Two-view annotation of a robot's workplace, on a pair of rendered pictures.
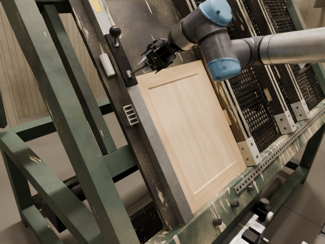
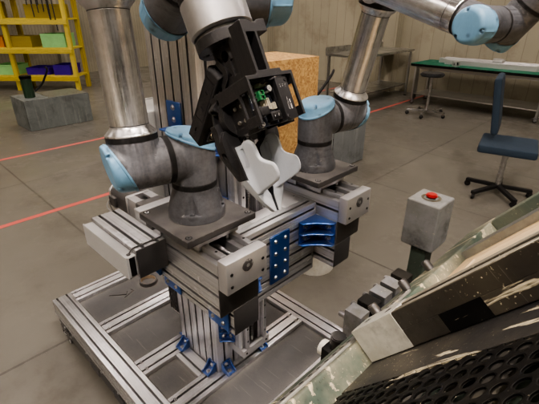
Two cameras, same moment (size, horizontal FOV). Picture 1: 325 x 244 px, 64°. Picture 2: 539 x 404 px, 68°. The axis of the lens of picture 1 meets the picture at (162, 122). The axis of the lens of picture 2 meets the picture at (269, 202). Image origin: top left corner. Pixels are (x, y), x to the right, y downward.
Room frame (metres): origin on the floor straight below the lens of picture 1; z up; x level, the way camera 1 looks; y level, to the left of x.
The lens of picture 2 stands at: (1.67, -0.63, 1.53)
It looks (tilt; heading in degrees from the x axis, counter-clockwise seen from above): 26 degrees down; 183
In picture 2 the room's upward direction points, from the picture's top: straight up
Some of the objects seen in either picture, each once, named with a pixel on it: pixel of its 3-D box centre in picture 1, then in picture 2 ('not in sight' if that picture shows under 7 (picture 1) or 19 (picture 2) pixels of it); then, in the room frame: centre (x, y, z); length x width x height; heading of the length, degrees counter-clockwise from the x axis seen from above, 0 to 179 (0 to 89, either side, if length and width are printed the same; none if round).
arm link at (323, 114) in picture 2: not in sight; (317, 118); (0.34, -0.54, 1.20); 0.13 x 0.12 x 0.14; 129
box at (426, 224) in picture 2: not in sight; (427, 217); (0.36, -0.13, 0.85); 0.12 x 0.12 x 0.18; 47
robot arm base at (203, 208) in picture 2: not in sight; (196, 195); (0.72, -0.87, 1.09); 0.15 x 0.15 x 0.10
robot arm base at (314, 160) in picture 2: not in sight; (314, 151); (0.35, -0.55, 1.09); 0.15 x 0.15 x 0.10
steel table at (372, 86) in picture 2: not in sight; (370, 73); (-5.99, 0.80, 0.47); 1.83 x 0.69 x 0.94; 139
